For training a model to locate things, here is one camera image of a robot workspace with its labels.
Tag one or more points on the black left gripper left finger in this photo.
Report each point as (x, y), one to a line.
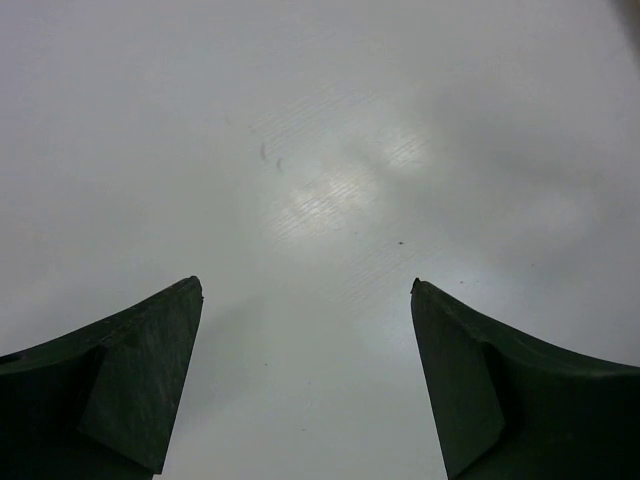
(101, 402)

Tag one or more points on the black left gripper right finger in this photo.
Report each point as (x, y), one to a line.
(507, 405)

